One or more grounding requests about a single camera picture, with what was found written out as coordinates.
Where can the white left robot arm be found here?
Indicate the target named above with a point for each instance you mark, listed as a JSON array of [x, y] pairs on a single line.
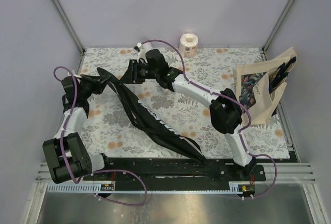
[[66, 156]]

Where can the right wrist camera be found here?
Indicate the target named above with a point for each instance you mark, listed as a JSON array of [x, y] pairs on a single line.
[[140, 49]]

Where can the floral table mat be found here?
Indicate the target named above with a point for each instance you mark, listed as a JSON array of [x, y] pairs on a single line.
[[108, 129]]

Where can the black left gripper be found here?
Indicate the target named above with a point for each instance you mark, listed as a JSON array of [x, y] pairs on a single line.
[[99, 81]]

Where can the pink toilet paper roll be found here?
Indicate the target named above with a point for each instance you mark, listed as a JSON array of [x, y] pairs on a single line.
[[188, 45]]

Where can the white shuttlecock tube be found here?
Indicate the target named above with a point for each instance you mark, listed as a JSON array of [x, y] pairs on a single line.
[[146, 46]]

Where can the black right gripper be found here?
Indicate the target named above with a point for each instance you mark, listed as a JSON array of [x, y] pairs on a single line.
[[131, 75]]

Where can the beige tote bag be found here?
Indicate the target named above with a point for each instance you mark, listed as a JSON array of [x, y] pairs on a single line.
[[260, 86]]

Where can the black racket bag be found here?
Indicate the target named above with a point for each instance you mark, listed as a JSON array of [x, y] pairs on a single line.
[[144, 119]]

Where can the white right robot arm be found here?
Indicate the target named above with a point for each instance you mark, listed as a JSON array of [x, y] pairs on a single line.
[[225, 113]]

